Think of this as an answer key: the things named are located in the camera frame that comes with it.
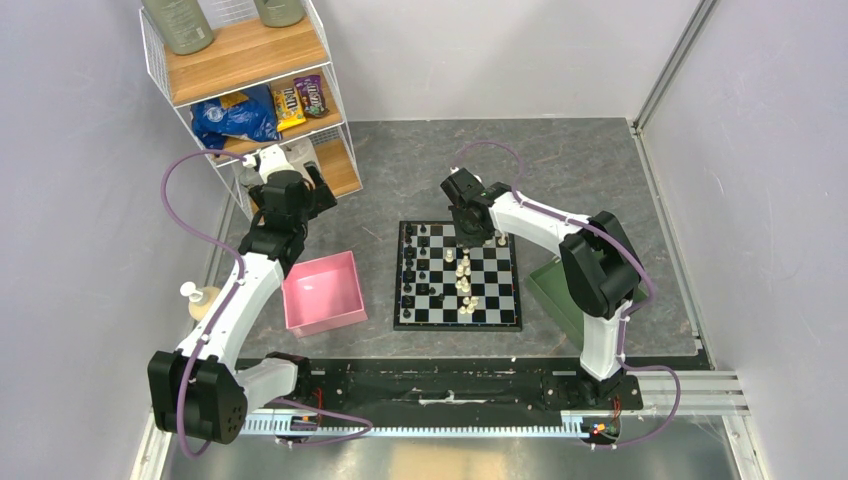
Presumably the white wire wooden shelf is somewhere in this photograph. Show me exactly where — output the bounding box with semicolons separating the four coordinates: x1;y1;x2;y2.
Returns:
139;1;363;197

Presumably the purple cable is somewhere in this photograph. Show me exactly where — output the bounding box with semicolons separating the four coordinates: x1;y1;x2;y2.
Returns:
162;149;374;462
451;140;682;452

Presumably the green plastic bin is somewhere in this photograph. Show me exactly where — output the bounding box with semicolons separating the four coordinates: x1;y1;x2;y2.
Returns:
525;258;651;352

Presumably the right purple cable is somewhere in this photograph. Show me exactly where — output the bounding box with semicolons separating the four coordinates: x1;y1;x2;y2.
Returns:
451;140;682;452

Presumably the pink plastic bin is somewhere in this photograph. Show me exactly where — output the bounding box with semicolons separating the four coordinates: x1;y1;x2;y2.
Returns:
281;250;368;338

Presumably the soap pump dispenser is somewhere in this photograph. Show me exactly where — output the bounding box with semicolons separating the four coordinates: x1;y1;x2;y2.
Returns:
180;281;221;322

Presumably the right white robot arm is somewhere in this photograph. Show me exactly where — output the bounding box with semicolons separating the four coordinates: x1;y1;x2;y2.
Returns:
440;168;645;409

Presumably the blue snack bag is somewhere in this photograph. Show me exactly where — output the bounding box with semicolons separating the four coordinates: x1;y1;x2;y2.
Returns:
190;84;281;150

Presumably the yellow candy bag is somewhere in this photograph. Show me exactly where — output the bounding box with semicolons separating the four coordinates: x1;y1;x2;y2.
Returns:
271;85;307;132

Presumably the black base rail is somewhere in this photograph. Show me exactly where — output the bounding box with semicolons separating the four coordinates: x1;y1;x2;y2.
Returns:
242;357;644;440

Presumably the grey-green bottle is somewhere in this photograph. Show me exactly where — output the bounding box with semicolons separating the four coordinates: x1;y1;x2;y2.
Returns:
254;0;306;28
141;0;214;56

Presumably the brown candy bag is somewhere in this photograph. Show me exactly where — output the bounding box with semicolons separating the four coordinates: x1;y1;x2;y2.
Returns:
294;74;329;118

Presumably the grey-green bottle right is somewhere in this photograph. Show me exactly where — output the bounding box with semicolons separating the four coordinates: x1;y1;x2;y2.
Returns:
254;0;306;28

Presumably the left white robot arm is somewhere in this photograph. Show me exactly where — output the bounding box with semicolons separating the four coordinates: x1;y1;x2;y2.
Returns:
147;154;337;458

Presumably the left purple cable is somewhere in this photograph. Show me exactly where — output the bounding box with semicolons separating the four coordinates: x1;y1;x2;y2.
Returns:
162;149;374;462

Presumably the black and white chessboard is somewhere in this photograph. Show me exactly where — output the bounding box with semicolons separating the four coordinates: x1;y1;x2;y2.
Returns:
393;220;523;332

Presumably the grey-green bottle left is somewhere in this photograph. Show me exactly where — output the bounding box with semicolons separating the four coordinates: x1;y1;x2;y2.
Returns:
141;0;214;56

